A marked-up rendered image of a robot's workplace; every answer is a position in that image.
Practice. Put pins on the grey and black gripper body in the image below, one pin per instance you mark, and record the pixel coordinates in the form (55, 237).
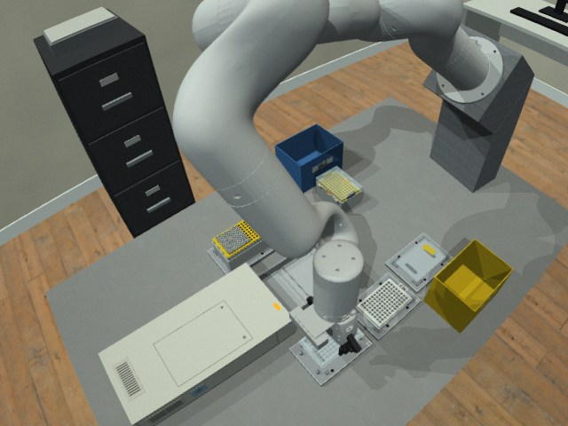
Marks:
(340, 330)

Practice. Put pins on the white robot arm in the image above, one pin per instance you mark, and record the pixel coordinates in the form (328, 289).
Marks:
(250, 52)

